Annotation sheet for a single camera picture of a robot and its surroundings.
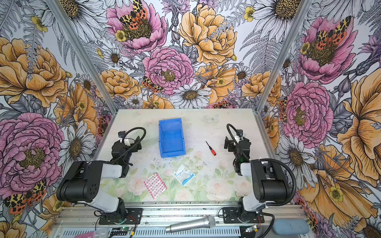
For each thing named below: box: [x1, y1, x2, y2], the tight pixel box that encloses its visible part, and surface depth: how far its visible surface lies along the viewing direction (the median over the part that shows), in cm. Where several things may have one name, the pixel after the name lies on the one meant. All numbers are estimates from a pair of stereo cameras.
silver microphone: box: [165, 216, 216, 233], surface depth 71 cm
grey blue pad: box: [272, 218, 310, 235], surface depth 71 cm
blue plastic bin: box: [158, 118, 186, 159], surface depth 105 cm
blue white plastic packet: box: [173, 162, 196, 187], surface depth 89 cm
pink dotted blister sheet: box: [143, 173, 168, 200], surface depth 86 cm
